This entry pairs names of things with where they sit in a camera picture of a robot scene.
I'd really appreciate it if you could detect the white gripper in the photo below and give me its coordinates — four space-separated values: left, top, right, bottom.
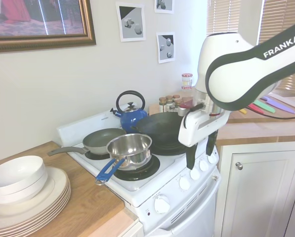
178 108 229 170

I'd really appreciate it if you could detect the black stove burner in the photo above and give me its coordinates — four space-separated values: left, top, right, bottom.
84 150 113 161
112 154 161 182
151 143 187 157

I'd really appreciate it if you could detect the white electric stove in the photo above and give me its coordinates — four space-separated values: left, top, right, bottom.
56 108 222 237

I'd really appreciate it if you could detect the wooden cutting board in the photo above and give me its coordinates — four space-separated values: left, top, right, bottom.
149 91 202 118

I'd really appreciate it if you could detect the large white oven knob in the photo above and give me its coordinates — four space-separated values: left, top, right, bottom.
153 194 171 214

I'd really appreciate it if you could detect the red knife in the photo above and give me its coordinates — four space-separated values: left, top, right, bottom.
247 103 264 114

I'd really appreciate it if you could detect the glass jar red checked lid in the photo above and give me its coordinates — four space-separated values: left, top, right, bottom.
181 73 193 87

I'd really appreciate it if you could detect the green knife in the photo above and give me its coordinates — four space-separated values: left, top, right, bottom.
253 100 276 114

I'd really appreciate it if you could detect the purple knife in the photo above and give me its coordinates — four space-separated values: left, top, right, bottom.
260 96 295 114

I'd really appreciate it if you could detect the steel pot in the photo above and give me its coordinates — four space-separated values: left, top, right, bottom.
47 128 127 157

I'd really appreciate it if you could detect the white drawer cabinet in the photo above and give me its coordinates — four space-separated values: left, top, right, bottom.
124 217 145 237

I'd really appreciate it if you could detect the small grey shapes poster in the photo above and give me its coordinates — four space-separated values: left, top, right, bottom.
156 32 176 64
154 0 174 14

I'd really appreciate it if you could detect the wooden window blind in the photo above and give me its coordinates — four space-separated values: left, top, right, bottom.
258 0 295 96
206 0 240 35

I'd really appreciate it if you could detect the large grey shapes poster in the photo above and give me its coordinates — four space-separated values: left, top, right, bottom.
116 1 146 42

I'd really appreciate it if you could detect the cream dinner plate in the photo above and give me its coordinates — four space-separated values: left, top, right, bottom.
0 194 72 237
0 184 71 223
0 189 71 230
0 191 72 234
0 186 71 227
0 166 70 219

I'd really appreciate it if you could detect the white bowl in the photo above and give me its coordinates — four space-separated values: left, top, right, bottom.
0 155 44 190
0 171 48 204

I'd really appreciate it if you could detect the gold framed painting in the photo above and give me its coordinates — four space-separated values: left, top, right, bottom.
0 0 97 53

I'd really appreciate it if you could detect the black wok wooden handle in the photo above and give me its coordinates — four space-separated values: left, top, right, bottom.
130 103 204 150

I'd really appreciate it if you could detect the steel saucepan blue handle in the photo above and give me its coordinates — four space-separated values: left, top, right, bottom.
95 133 153 186

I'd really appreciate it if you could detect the blue kettle black handle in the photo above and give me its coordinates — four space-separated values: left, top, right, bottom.
110 90 148 133

